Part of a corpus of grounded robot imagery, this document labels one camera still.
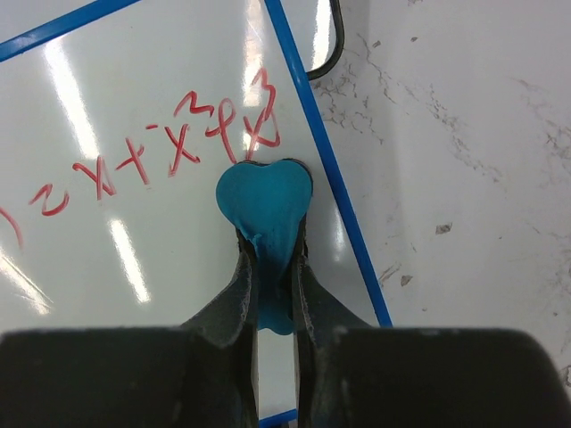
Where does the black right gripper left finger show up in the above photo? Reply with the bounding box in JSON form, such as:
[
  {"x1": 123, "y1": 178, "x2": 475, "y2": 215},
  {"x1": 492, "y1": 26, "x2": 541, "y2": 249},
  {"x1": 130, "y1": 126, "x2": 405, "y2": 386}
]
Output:
[{"x1": 180, "y1": 251, "x2": 258, "y2": 427}]

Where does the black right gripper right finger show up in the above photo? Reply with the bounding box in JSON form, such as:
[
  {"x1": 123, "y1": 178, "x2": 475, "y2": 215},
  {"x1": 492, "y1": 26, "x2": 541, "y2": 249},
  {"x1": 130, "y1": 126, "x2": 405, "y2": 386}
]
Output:
[{"x1": 292, "y1": 256, "x2": 376, "y2": 428}]

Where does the black-framed large whiteboard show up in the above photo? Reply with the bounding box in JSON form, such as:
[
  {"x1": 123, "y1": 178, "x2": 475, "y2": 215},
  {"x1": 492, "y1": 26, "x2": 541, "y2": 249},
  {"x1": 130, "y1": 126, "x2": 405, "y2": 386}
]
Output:
[{"x1": 307, "y1": 0, "x2": 345, "y2": 80}]

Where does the blue-framed small whiteboard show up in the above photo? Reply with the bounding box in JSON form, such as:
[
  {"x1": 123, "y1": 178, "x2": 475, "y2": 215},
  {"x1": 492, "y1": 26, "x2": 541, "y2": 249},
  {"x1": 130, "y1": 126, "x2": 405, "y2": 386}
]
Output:
[{"x1": 1, "y1": 1, "x2": 385, "y2": 427}]

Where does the blue bone-shaped eraser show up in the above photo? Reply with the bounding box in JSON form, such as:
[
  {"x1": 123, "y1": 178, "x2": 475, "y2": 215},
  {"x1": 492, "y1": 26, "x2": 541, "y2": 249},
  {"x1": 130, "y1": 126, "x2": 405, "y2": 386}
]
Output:
[{"x1": 216, "y1": 159, "x2": 313, "y2": 335}]

